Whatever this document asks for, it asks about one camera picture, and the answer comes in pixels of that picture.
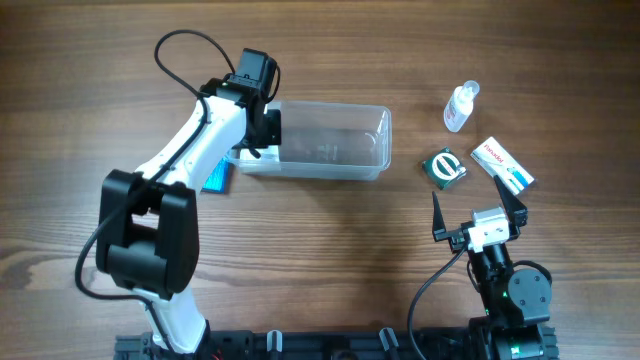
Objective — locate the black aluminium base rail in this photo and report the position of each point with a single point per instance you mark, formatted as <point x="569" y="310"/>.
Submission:
<point x="434" y="343"/>

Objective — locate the white medicine box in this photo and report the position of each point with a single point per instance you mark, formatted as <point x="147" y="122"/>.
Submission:
<point x="268" y="155"/>

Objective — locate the clear plastic container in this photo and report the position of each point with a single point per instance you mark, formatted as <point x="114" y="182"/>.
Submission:
<point x="324" y="140"/>

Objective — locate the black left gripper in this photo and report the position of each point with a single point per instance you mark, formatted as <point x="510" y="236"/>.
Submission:
<point x="273" y="133"/>

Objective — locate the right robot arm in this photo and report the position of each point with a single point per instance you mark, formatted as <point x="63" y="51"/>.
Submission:
<point x="516" y="296"/>

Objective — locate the white spray bottle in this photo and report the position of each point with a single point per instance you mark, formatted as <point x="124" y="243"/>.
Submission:
<point x="460" y="105"/>

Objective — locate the green ointment box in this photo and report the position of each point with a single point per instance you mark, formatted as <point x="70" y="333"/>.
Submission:
<point x="444" y="168"/>

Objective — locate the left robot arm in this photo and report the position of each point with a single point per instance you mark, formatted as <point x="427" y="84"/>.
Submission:
<point x="147" y="239"/>

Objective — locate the white Panadol box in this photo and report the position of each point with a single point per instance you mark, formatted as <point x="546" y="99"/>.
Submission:
<point x="497" y="161"/>

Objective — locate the blue lozenge box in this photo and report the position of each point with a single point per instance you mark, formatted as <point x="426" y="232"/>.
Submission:
<point x="217" y="181"/>

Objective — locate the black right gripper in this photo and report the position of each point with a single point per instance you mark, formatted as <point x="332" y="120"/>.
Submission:
<point x="515" y="211"/>

